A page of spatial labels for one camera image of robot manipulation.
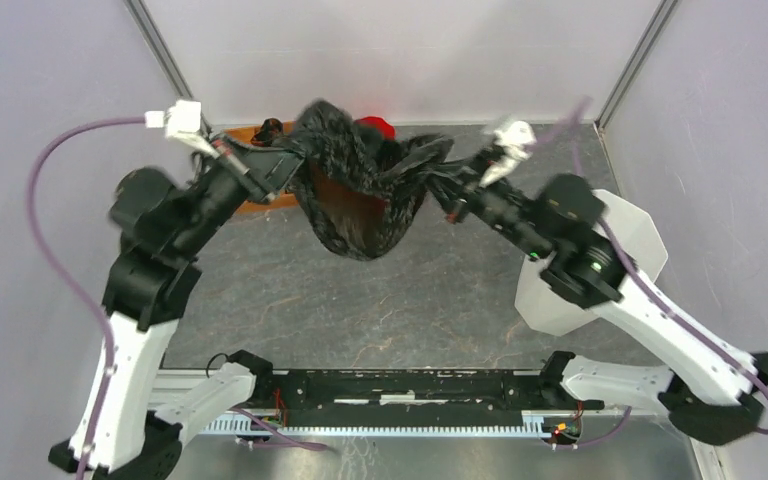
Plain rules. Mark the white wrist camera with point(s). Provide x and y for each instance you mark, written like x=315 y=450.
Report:
x=183 y=122
x=511 y=140

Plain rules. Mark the right aluminium corner post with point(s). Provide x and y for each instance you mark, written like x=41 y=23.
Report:
x=630 y=71

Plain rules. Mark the white plastic trash bin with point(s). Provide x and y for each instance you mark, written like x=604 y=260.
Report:
x=543 y=311

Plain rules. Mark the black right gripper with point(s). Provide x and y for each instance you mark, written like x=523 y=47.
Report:
x=463 y=179

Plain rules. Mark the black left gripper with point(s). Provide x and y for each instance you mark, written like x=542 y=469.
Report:
x=265 y=170

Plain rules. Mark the left aluminium corner post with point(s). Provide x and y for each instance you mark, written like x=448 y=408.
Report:
x=148 y=28

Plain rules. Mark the white slotted cable duct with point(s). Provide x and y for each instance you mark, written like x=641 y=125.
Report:
x=530 y=426

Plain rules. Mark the black plastic trash bag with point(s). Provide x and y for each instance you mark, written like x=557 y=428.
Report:
x=359 y=189

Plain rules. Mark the aluminium corner post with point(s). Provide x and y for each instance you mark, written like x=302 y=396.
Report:
x=148 y=28
x=630 y=71

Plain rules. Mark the red cloth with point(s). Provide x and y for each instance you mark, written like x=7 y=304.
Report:
x=378 y=124

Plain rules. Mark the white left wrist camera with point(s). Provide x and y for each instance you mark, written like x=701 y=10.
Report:
x=183 y=122

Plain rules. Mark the black bag roll left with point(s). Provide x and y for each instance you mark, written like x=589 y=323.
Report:
x=267 y=132

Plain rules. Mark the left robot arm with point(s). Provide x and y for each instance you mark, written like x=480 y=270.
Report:
x=163 y=229

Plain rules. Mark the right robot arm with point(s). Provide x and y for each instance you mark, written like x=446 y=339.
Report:
x=709 y=390

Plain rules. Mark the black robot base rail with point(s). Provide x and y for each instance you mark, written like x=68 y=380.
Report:
x=400 y=397

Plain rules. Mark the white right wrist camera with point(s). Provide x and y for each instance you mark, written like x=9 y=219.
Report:
x=511 y=140

